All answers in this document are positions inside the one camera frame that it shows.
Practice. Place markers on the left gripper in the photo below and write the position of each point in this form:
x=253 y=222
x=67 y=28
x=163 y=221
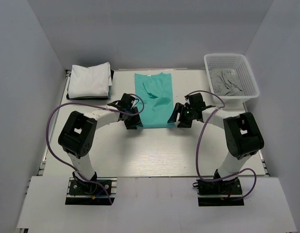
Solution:
x=136 y=121

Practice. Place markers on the white plastic basket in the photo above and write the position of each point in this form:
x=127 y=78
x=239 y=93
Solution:
x=240 y=65

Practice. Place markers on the teal t-shirt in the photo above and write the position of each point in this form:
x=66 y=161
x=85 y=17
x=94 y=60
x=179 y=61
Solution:
x=157 y=94

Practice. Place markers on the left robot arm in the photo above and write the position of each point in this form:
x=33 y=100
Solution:
x=77 y=135

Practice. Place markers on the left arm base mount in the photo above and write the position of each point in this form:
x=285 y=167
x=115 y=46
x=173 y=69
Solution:
x=79 y=193

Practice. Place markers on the grey t-shirt in basket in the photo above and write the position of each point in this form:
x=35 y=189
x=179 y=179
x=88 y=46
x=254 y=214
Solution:
x=225 y=82

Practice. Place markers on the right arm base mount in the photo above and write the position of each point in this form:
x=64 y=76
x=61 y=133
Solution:
x=222 y=193

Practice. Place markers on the folded white t-shirt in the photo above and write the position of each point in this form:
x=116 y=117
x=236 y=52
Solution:
x=90 y=82

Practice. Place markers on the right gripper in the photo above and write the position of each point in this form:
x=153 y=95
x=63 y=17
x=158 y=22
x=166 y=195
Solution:
x=178 y=108

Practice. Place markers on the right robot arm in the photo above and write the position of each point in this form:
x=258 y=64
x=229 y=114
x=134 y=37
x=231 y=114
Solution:
x=242 y=134

